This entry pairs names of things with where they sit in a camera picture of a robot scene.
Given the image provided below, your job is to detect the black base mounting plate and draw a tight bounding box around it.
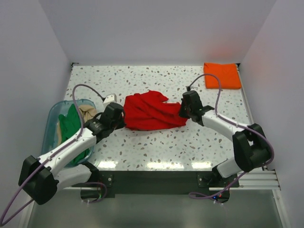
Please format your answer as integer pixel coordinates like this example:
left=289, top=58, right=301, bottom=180
left=77, top=171, right=239, bottom=200

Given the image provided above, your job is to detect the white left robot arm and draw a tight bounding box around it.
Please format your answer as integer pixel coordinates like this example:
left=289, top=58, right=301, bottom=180
left=19, top=103, right=124, bottom=205

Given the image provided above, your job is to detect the aluminium frame rail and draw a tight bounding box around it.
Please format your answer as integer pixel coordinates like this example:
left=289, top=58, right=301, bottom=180
left=209, top=170, right=282, bottom=190

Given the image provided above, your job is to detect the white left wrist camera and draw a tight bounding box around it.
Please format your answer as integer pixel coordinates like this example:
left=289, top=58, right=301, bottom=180
left=103, top=94, right=117, bottom=107

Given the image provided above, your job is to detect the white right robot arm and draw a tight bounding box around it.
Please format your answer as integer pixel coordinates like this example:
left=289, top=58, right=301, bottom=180
left=179, top=90, right=274, bottom=187

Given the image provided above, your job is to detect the beige t shirt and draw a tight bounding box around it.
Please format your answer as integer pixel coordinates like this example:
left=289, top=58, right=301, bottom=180
left=57, top=104, right=97, bottom=146

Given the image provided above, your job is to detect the clear blue plastic bin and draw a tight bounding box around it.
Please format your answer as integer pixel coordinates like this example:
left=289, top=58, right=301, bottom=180
left=41, top=99, right=95, bottom=167

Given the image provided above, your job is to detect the red t shirt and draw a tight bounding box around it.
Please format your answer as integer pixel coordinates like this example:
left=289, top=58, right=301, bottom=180
left=123, top=90, right=188, bottom=131

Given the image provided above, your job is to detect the folded orange t shirt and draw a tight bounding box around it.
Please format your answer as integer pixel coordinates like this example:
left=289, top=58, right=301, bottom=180
left=203, top=63, right=241, bottom=89

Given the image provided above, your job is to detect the green t shirt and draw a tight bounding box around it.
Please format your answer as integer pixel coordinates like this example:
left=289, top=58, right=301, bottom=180
left=58, top=104, right=96, bottom=166

